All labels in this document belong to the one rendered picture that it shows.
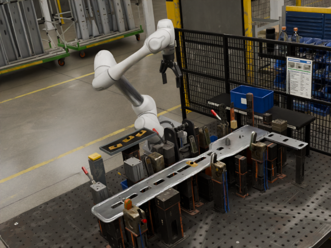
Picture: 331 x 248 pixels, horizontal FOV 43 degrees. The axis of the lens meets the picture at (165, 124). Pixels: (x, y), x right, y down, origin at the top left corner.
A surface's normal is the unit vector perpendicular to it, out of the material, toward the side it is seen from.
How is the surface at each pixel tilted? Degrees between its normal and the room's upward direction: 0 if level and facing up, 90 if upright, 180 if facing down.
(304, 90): 90
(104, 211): 0
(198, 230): 0
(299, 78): 90
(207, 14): 91
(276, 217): 0
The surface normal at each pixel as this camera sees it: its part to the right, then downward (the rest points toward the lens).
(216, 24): -0.77, 0.36
